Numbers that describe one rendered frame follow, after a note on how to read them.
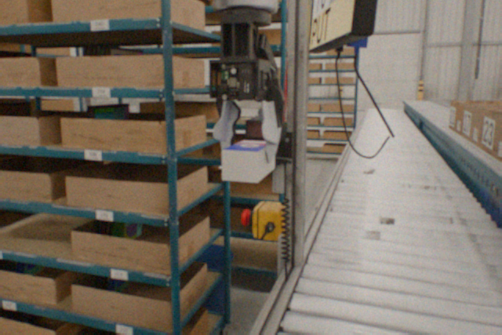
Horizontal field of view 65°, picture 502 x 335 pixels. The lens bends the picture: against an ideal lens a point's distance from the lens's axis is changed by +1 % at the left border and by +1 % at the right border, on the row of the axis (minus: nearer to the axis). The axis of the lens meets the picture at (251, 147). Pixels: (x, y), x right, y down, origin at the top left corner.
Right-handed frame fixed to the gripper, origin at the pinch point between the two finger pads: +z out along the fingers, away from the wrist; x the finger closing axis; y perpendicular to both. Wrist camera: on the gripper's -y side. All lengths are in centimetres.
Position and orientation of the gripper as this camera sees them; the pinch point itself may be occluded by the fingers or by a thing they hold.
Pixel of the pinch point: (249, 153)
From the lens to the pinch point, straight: 60.6
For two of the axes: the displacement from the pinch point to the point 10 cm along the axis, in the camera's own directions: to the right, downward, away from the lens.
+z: 0.0, 9.9, 1.7
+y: -3.0, 1.6, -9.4
